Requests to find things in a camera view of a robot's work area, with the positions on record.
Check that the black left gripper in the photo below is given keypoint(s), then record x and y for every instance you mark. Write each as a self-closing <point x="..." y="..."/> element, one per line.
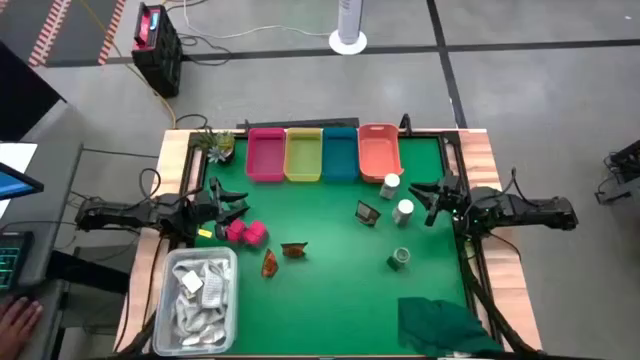
<point x="205" y="207"/>

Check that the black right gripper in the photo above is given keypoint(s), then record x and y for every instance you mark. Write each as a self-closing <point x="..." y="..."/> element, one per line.
<point x="452" y="197"/>

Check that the dark spice packet white label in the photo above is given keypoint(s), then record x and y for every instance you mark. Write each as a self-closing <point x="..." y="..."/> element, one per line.
<point x="367" y="213"/>

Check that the green-lidded glass herb jar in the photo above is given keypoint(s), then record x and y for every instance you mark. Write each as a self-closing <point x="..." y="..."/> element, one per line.
<point x="399" y="258"/>

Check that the orange taco mix packet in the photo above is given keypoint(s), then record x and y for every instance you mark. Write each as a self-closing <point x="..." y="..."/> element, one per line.
<point x="270" y="264"/>
<point x="294" y="249"/>

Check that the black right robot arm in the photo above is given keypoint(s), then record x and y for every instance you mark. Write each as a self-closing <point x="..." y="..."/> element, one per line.
<point x="520" y="207"/>

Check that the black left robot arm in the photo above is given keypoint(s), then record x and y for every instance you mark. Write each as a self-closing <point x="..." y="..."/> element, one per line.
<point x="130" y="215"/>

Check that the white-capped spice jar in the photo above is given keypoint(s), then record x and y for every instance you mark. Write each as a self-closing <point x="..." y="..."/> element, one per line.
<point x="390" y="185"/>
<point x="403" y="212"/>

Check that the pink crumpled object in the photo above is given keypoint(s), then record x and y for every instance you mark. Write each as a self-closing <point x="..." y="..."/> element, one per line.
<point x="255" y="233"/>

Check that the small yellow tag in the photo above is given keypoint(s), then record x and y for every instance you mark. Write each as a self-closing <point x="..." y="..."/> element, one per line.
<point x="205" y="233"/>

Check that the pink plastic bin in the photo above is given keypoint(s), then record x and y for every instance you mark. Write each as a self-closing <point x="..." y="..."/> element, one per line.
<point x="266" y="155"/>

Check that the small potted succulent plant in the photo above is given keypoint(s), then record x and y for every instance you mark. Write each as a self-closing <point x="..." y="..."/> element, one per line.
<point x="219" y="145"/>

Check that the orange plastic bin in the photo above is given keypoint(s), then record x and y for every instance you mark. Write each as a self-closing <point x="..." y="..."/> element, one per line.
<point x="379" y="152"/>

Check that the yellow plastic bin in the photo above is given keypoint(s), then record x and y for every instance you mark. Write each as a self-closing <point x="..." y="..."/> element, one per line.
<point x="303" y="155"/>

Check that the grey printed pouch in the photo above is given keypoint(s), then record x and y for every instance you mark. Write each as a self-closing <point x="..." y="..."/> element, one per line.
<point x="214" y="287"/>

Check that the white square card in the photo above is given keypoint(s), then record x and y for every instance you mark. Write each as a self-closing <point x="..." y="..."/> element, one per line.
<point x="192" y="282"/>

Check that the blue plastic bin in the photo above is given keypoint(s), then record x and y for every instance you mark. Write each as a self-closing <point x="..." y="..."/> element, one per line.
<point x="340" y="154"/>

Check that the dark green cloth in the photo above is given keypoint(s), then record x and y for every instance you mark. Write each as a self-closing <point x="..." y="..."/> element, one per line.
<point x="440" y="325"/>

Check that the clear plastic storage tub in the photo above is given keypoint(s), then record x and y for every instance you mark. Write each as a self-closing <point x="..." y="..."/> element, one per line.
<point x="162" y="310"/>

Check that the black crate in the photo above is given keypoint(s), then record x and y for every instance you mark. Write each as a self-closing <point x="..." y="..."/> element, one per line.
<point x="162" y="65"/>

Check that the grey desk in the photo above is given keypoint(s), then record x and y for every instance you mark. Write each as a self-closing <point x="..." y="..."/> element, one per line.
<point x="55" y="150"/>

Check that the black equipment stand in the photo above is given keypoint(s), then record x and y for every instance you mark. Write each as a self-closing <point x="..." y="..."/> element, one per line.
<point x="622" y="170"/>

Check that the blue-lit screen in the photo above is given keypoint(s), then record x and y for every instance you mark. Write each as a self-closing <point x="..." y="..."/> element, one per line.
<point x="15" y="182"/>

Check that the white paper sheet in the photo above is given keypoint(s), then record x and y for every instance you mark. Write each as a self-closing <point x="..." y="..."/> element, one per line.
<point x="17" y="155"/>

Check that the backlit keyboard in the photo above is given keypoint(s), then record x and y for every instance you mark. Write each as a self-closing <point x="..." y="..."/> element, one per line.
<point x="12" y="260"/>

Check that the black monitor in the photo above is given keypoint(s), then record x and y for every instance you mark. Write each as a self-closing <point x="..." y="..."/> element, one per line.
<point x="22" y="95"/>

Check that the person's hand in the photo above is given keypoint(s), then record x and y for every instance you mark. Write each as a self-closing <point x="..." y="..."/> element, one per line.
<point x="17" y="325"/>

